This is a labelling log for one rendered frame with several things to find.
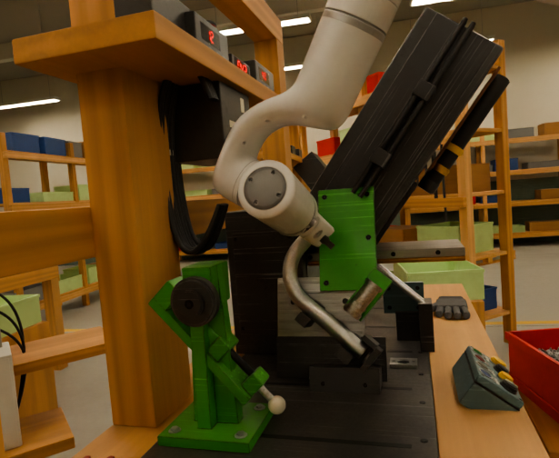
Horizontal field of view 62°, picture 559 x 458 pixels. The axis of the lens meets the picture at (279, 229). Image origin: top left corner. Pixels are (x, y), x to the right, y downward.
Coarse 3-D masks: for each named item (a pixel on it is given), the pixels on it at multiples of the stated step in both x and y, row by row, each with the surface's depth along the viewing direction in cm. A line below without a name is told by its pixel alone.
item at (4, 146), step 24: (0, 144) 505; (24, 144) 544; (48, 144) 582; (72, 144) 623; (0, 168) 508; (72, 168) 620; (0, 192) 510; (24, 192) 541; (48, 192) 577; (72, 192) 621; (24, 288) 581; (72, 288) 609; (96, 288) 649
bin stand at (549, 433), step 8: (520, 392) 102; (528, 400) 98; (528, 408) 94; (536, 408) 94; (536, 416) 91; (544, 416) 91; (536, 424) 88; (544, 424) 88; (552, 424) 88; (536, 432) 87; (544, 432) 85; (552, 432) 85; (544, 440) 83; (552, 440) 82; (544, 448) 82; (552, 448) 80; (552, 456) 79
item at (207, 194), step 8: (184, 168) 998; (192, 168) 991; (200, 168) 987; (208, 168) 978; (192, 192) 1001; (200, 192) 996; (208, 192) 1001; (216, 192) 989; (200, 240) 1006; (216, 248) 996; (224, 248) 994
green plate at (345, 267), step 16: (320, 192) 97; (336, 192) 96; (368, 192) 95; (320, 208) 97; (336, 208) 96; (352, 208) 95; (368, 208) 94; (336, 224) 95; (352, 224) 94; (368, 224) 93; (336, 240) 95; (352, 240) 94; (368, 240) 93; (320, 256) 95; (336, 256) 94; (352, 256) 93; (368, 256) 92; (320, 272) 94; (336, 272) 94; (352, 272) 93; (368, 272) 92; (320, 288) 94; (336, 288) 93; (352, 288) 92
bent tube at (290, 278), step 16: (304, 240) 93; (288, 256) 94; (288, 272) 93; (288, 288) 92; (304, 304) 91; (320, 320) 89; (336, 320) 89; (336, 336) 88; (352, 336) 87; (352, 352) 87
